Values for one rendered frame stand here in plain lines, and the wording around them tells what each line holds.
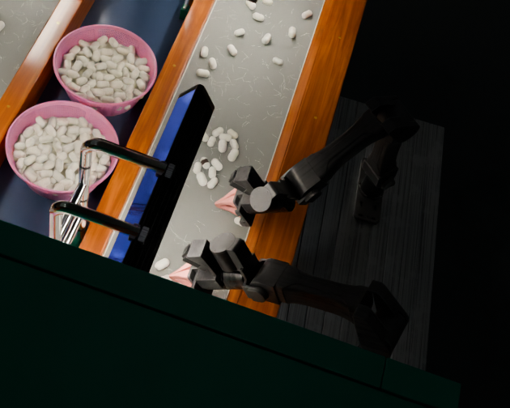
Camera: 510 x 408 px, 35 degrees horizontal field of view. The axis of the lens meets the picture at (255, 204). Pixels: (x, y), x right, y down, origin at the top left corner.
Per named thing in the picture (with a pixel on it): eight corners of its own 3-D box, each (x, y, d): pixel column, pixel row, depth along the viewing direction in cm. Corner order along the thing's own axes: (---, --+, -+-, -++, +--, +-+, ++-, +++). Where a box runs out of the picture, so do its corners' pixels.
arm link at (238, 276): (212, 273, 165) (241, 272, 162) (223, 252, 169) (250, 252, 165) (226, 295, 169) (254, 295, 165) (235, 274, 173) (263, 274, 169)
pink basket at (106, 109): (166, 68, 224) (171, 45, 216) (133, 140, 209) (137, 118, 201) (75, 35, 222) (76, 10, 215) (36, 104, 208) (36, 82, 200)
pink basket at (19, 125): (116, 125, 210) (118, 104, 202) (116, 214, 197) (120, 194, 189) (10, 120, 204) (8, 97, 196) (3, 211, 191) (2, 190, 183)
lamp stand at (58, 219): (152, 261, 193) (177, 159, 155) (122, 335, 182) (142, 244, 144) (77, 234, 192) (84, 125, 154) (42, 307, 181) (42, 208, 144)
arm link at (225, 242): (199, 257, 161) (245, 264, 154) (221, 227, 166) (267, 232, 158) (223, 295, 168) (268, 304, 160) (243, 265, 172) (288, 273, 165)
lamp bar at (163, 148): (214, 110, 173) (219, 90, 167) (108, 372, 139) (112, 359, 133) (179, 98, 173) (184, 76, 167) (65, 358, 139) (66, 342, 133)
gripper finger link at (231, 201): (206, 204, 192) (240, 201, 187) (214, 180, 196) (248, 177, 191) (219, 221, 196) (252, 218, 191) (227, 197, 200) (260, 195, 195)
